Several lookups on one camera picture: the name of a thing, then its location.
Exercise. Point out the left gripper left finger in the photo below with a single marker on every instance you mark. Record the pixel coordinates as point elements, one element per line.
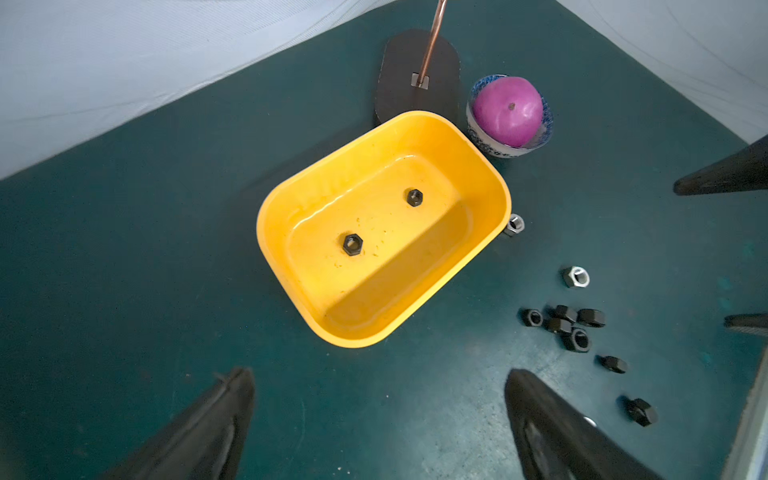
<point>205,441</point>

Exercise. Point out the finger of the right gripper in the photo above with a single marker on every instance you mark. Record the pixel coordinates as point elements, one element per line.
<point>745,170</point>
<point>754,324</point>

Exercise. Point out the black nut below cluster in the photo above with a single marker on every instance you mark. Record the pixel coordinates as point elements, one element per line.
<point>577,340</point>

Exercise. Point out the yellow plastic storage box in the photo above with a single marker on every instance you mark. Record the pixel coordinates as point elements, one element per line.
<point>409,253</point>

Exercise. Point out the magenta ball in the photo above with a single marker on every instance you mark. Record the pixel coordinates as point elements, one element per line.
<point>509,110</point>

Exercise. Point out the black nut cluster two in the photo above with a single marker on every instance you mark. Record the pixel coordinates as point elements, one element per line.
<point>565,312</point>

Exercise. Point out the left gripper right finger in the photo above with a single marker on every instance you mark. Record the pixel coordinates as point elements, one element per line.
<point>555,441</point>

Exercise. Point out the black nut bottom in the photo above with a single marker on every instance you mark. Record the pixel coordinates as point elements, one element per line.
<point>614,364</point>

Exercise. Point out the small blue patterned bowl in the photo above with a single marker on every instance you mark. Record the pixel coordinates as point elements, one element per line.
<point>487,144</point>

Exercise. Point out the black nut cluster three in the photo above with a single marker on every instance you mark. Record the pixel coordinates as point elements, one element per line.
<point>559,326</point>

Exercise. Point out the black nut cluster one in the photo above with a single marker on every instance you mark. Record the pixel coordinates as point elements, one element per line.
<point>532,318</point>

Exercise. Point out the black nut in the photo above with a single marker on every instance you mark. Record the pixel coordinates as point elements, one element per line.
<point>577,340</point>
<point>414,197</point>
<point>352,244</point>
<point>614,364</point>

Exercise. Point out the brown metal cup stand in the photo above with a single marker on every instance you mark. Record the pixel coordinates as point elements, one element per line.
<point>420,70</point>

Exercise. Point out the black nut cluster four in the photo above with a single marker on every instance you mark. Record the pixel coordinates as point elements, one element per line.
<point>592,318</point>

